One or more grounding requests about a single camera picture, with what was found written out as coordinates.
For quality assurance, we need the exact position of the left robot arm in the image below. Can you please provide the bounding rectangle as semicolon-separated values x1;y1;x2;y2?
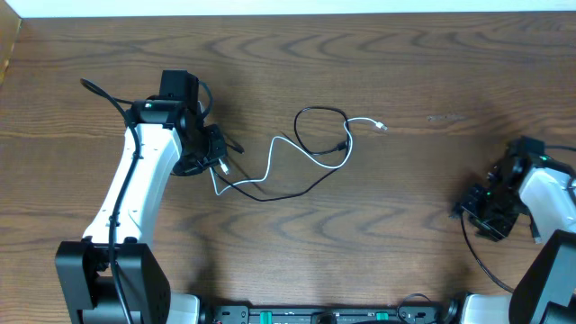
55;70;228;324

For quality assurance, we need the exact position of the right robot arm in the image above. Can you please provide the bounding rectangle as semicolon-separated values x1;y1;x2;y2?
445;137;575;324

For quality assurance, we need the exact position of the black usb cable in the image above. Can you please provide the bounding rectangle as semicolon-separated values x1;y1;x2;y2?
458;213;517;294
211;105;353;203

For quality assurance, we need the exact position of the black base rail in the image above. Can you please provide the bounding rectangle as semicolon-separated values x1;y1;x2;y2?
198;303;445;324

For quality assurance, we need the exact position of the white usb cable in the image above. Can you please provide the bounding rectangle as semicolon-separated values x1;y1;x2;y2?
209;116;388;197

